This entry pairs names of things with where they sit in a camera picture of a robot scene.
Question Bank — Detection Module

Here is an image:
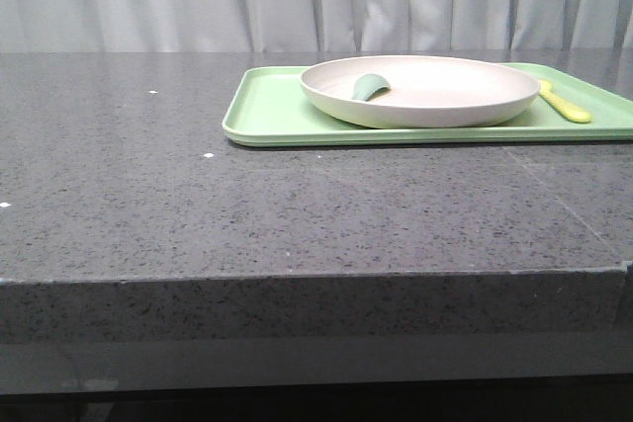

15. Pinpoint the beige round plate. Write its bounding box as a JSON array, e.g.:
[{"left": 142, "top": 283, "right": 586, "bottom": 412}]
[{"left": 300, "top": 55, "right": 540, "bottom": 128}]

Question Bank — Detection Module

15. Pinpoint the yellow plastic fork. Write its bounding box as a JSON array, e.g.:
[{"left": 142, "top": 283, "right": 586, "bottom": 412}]
[{"left": 539, "top": 79, "right": 592, "bottom": 124}]

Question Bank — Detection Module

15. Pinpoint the light green serving tray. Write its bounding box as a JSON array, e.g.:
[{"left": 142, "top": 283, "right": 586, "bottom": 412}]
[{"left": 223, "top": 62, "right": 632, "bottom": 147}]

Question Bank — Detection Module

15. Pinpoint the green plastic spoon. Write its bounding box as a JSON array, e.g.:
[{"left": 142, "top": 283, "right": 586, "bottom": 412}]
[{"left": 352, "top": 73, "right": 391, "bottom": 101}]

